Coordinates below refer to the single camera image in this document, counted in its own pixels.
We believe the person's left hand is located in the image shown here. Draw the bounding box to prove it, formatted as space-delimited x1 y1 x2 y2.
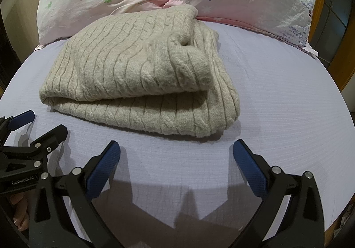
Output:
8 191 30 232

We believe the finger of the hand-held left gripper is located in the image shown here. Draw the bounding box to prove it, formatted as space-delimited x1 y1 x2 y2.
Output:
0 110 36 143
0 124 69 167

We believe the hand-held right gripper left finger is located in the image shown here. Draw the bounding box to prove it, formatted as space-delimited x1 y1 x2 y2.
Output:
28 140 124 248

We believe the lavender bed sheet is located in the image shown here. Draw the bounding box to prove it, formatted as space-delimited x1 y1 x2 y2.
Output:
0 22 355 248

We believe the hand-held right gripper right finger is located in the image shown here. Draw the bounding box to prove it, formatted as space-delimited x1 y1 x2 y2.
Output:
232 139 325 248

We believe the beige cable knit sweater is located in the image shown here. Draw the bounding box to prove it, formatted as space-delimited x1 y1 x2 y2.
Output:
38 5 241 138

